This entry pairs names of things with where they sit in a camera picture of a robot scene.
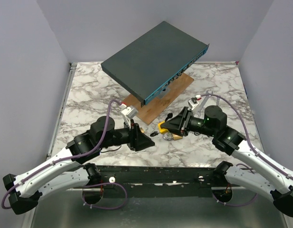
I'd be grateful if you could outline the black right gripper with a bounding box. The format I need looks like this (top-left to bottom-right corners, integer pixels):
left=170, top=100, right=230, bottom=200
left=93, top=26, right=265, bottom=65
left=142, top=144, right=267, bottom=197
left=161, top=106, right=216, bottom=137

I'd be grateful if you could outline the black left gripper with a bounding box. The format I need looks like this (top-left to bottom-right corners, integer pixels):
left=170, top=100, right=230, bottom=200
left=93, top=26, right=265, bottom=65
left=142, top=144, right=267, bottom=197
left=99, top=119, right=156, bottom=152

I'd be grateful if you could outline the large brass padlock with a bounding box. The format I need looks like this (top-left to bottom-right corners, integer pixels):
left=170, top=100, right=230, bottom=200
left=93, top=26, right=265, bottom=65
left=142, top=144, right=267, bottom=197
left=163, top=133, right=183, bottom=141

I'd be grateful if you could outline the yellow padlock with black shackle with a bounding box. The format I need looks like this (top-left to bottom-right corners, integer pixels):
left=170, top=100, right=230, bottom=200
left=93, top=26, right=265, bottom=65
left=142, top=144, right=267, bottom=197
left=150, top=113, right=173, bottom=137

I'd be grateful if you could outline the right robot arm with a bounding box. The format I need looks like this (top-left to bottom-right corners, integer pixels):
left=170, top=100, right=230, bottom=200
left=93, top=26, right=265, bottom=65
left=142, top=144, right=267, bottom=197
left=158, top=105, right=293, bottom=217

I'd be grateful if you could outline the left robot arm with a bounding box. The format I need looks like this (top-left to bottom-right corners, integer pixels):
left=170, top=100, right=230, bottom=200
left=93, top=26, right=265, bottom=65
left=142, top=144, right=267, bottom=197
left=1, top=116, right=155, bottom=215

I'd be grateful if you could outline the wooden board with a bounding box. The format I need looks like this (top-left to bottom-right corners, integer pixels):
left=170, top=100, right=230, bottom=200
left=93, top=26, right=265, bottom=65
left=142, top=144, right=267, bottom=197
left=123, top=73, right=194, bottom=125

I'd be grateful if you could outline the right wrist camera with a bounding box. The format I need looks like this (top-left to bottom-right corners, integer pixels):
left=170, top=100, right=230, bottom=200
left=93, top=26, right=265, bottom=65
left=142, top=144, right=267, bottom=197
left=188, top=95, right=202, bottom=113

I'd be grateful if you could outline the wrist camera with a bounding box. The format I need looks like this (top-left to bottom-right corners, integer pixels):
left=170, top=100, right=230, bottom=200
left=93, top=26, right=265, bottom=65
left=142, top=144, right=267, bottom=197
left=188, top=95, right=202, bottom=113
left=121, top=106, right=138, bottom=119

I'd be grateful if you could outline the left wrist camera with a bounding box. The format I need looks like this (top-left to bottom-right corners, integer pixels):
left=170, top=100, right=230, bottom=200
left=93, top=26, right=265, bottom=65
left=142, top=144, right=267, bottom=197
left=121, top=106, right=138, bottom=119

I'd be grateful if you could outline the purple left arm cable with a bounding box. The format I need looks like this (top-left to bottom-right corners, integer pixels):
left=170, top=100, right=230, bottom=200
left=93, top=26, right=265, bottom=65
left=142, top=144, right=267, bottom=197
left=0, top=99, right=128, bottom=209

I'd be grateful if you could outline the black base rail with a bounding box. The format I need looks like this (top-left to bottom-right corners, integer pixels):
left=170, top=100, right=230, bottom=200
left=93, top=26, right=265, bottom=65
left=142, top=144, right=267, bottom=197
left=82, top=163, right=229, bottom=201

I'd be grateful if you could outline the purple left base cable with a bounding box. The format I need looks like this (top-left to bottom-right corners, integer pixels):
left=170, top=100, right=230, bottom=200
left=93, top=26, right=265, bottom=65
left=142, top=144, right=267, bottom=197
left=82, top=181, right=128, bottom=210

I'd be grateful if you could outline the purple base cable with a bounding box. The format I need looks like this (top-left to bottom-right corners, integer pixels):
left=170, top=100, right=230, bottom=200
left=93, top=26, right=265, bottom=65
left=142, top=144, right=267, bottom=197
left=212, top=185, right=258, bottom=207
left=82, top=181, right=128, bottom=210

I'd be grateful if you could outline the dark network switch box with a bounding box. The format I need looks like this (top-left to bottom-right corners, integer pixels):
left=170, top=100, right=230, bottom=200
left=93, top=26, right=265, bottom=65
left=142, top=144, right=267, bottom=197
left=101, top=21, right=209, bottom=106

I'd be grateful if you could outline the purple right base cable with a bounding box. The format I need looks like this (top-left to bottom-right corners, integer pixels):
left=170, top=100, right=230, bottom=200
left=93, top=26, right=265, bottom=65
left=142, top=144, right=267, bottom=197
left=212, top=185, right=258, bottom=207

